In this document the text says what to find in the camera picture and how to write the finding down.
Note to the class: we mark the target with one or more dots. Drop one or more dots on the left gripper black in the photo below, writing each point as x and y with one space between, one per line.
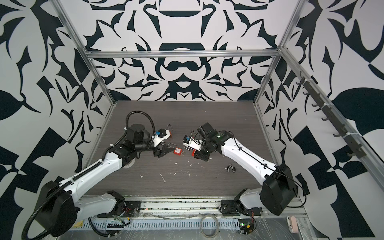
161 152

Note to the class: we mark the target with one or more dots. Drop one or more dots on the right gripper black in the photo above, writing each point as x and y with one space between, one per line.
198 154

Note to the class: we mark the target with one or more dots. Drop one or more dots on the red padlock with white label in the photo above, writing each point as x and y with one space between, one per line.
177 151

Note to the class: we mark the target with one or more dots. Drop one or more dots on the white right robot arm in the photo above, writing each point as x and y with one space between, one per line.
277 184

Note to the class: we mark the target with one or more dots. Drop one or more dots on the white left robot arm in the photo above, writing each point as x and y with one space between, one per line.
59 205

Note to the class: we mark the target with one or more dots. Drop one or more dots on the bunch of keys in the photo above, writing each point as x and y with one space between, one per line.
230 168

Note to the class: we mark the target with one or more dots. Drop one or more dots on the roll of clear tape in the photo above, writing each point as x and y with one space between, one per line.
130 164

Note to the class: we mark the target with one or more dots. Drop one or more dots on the green lit circuit board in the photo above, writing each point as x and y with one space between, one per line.
247 226

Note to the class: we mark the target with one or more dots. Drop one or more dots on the yellow connector block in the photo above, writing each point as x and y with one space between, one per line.
78 224

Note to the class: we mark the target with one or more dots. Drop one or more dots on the pink white device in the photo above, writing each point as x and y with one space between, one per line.
292 224

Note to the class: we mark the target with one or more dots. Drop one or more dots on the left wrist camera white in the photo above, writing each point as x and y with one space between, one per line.
161 135

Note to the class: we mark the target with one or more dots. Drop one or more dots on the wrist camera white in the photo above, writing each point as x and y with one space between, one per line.
190 142
161 135

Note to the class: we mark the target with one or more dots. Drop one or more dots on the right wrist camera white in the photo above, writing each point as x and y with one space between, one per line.
190 142

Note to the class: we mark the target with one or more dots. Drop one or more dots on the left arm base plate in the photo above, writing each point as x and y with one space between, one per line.
122 210

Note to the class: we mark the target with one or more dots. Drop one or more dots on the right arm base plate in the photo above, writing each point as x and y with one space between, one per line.
235 208

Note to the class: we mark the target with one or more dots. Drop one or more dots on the white perforated cable duct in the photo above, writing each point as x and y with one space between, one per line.
178 224

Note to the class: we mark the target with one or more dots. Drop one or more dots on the black hook rail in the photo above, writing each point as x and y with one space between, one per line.
333 115

